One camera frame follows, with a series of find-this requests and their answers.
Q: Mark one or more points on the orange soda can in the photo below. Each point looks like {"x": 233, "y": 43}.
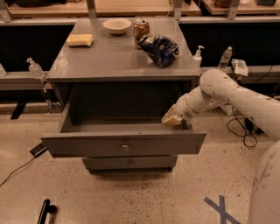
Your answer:
{"x": 140, "y": 28}

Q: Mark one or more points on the right pump sanitizer bottle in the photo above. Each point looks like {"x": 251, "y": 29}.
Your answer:
{"x": 197, "y": 56}

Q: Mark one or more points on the black handle object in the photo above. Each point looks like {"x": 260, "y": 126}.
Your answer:
{"x": 47, "y": 208}

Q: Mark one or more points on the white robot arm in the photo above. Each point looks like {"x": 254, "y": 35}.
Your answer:
{"x": 216, "y": 88}

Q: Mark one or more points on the white crumpled packet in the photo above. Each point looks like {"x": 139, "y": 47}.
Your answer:
{"x": 239, "y": 67}

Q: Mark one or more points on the left pump sanitizer bottle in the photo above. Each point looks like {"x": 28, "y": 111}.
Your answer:
{"x": 35, "y": 69}

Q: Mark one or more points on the blue chip bag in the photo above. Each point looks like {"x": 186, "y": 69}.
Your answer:
{"x": 160, "y": 49}

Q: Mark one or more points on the clear water bottle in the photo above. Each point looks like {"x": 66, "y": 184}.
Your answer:
{"x": 225, "y": 58}

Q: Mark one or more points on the white bowl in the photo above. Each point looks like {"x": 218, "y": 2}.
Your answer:
{"x": 117, "y": 26}

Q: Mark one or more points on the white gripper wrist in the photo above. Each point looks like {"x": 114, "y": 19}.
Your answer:
{"x": 185, "y": 109}

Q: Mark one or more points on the grey drawer cabinet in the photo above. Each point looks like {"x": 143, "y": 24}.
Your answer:
{"x": 113, "y": 75}

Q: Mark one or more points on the grey drawer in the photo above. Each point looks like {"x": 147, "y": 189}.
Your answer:
{"x": 117, "y": 163}
{"x": 85, "y": 132}

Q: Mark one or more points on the black power adapter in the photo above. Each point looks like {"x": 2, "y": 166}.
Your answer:
{"x": 38, "y": 150}

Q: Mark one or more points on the grey bottom drawer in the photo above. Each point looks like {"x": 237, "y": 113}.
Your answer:
{"x": 117, "y": 163}

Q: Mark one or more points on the pump sanitizer bottle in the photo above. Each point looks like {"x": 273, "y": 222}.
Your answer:
{"x": 35, "y": 69}
{"x": 197, "y": 56}

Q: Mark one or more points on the yellow sponge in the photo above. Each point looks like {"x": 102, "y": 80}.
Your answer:
{"x": 79, "y": 40}

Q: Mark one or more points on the grey top drawer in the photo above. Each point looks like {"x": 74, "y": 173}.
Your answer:
{"x": 85, "y": 132}

